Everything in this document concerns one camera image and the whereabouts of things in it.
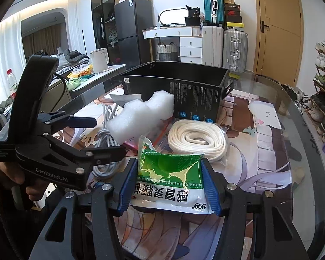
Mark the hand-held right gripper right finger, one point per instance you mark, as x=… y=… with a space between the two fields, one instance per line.
x=210 y=187

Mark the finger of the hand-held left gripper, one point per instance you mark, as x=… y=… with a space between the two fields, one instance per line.
x=75 y=121
x=103 y=154

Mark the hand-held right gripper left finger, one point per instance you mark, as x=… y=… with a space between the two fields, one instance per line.
x=127 y=185

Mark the white red-edged packet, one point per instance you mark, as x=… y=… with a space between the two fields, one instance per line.
x=131 y=144

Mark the green medicine packet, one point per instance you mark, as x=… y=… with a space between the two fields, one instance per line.
x=168 y=168

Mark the white foam piece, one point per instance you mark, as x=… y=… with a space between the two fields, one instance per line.
x=135 y=116

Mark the black cardboard box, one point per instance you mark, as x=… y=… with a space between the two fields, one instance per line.
x=184 y=92

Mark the person's left hand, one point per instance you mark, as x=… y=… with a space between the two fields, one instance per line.
x=13 y=174

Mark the clear water bottle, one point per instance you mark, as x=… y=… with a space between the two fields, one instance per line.
x=12 y=84

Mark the green plastic bag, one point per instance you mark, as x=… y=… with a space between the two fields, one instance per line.
x=75 y=83

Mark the grey side table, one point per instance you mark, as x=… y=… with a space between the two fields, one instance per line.
x=97 y=82

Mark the yellow snack bag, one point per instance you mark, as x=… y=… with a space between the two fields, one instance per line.
x=81 y=71

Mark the white curtain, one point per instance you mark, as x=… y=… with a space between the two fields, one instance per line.
x=5 y=46

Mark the grey plastic pouch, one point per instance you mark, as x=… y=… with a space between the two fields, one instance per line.
x=124 y=99

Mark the dark clothes pile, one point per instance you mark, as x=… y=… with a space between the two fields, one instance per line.
x=73 y=57

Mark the printed desk mat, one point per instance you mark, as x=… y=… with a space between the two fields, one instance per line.
x=260 y=146

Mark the white electric kettle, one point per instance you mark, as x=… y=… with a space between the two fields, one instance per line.
x=98 y=61

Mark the dark glass wardrobe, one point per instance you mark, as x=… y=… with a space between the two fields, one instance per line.
x=103 y=10

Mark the dark grey fridge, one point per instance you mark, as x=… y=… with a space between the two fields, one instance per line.
x=128 y=24

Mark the woven laundry basket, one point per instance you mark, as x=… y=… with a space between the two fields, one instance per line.
x=168 y=51

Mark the pile of loose shoes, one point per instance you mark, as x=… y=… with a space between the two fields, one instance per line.
x=289 y=90

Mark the group of racked shoes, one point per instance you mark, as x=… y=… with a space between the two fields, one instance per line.
x=318 y=112

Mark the white dresser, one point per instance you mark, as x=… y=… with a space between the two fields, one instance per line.
x=191 y=48

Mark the silver suitcase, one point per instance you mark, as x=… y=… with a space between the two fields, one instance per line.
x=235 y=48

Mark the white suitcase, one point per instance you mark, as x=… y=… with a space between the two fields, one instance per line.
x=212 y=46

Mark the oval mirror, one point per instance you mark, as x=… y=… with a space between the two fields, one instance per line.
x=173 y=16

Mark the wooden shoe rack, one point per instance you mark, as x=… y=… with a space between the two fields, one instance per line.
x=323 y=86

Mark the black bag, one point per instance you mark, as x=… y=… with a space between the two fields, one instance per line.
x=193 y=16

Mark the yellow black shoe box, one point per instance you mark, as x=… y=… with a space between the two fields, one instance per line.
x=235 y=26

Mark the dark plain shoe box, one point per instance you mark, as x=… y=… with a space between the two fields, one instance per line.
x=233 y=19

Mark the wooden door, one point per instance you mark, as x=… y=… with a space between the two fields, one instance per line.
x=279 y=27

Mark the black red-logo shoe box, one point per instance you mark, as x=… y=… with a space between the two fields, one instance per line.
x=233 y=12

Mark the teal suitcase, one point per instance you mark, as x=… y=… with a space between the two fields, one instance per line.
x=208 y=5

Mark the black striped shoe box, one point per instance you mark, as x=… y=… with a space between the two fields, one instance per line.
x=232 y=6

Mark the tan cardboard box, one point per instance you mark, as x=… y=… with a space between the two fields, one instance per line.
x=228 y=1

